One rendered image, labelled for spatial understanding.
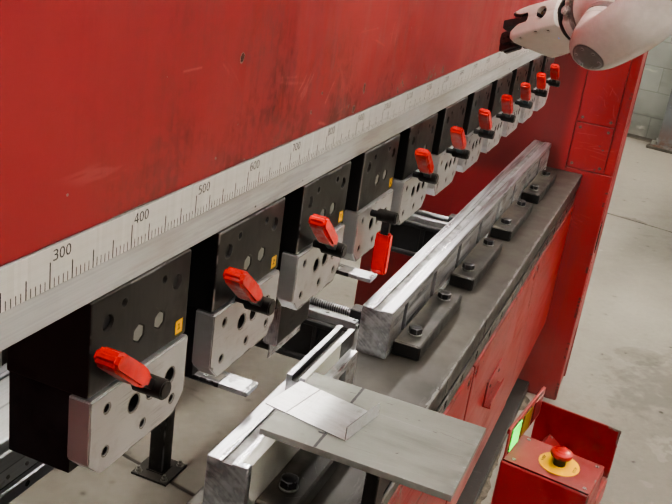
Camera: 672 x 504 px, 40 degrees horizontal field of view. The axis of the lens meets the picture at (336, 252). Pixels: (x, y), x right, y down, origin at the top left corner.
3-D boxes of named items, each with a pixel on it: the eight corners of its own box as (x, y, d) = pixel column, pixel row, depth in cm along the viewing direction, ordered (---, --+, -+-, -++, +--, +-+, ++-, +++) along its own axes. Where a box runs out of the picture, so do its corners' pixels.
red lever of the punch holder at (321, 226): (332, 215, 103) (348, 247, 112) (299, 206, 105) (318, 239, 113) (326, 229, 103) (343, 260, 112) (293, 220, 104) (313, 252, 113)
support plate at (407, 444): (450, 502, 111) (452, 495, 111) (258, 434, 119) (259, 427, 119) (485, 433, 127) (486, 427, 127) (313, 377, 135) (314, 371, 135)
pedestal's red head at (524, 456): (573, 551, 158) (598, 464, 152) (487, 513, 165) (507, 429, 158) (602, 497, 175) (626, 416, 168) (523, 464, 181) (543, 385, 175)
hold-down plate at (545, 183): (537, 204, 275) (539, 195, 274) (520, 200, 277) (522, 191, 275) (554, 182, 301) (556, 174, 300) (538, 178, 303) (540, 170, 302)
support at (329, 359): (303, 397, 134) (305, 379, 132) (297, 395, 134) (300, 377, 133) (339, 359, 146) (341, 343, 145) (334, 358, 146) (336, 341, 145)
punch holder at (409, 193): (396, 228, 146) (413, 128, 140) (347, 215, 149) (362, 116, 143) (424, 205, 159) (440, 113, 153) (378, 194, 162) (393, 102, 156)
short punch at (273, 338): (274, 360, 120) (282, 294, 116) (261, 355, 121) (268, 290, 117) (305, 332, 129) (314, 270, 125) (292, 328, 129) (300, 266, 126)
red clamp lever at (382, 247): (385, 278, 132) (396, 214, 129) (359, 270, 133) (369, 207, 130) (389, 274, 134) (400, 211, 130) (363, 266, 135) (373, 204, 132)
